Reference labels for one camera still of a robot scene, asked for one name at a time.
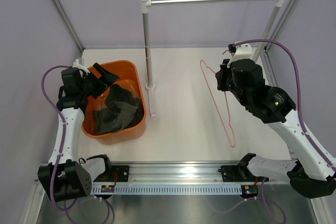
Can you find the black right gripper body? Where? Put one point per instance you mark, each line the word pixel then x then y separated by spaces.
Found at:
pixel 226 82

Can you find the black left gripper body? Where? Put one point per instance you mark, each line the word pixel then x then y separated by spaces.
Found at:
pixel 92 85

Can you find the dark green shorts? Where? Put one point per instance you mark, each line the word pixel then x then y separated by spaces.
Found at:
pixel 122 111

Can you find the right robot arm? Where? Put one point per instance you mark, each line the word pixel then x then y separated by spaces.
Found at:
pixel 288 129

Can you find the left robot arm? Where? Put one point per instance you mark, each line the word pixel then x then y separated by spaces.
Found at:
pixel 65 140

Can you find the orange plastic basket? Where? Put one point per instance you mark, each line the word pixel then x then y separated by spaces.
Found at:
pixel 129 79

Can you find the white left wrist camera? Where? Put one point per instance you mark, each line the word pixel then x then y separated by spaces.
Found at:
pixel 78 63

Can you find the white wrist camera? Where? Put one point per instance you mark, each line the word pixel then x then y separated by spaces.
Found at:
pixel 78 63
pixel 244 51

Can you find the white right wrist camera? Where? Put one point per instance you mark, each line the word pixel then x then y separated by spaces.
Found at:
pixel 244 51

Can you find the aluminium rail base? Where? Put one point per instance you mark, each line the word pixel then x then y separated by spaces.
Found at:
pixel 99 176

